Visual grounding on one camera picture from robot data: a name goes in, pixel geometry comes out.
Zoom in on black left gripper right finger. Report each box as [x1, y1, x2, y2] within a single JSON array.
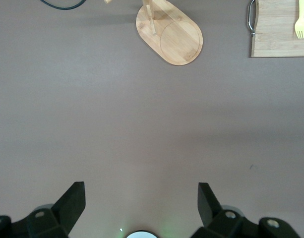
[[192, 182, 301, 238]]

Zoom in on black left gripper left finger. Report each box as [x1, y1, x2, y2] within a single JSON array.
[[0, 181, 86, 238]]

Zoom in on wooden mug tree stand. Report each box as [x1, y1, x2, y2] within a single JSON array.
[[103, 0, 204, 66]]

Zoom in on wooden cutting board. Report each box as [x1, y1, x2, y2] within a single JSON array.
[[247, 0, 304, 59]]

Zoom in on yellow plastic fork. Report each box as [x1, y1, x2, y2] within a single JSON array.
[[294, 0, 304, 40]]

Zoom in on black looped cable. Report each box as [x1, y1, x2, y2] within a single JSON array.
[[40, 0, 86, 11]]

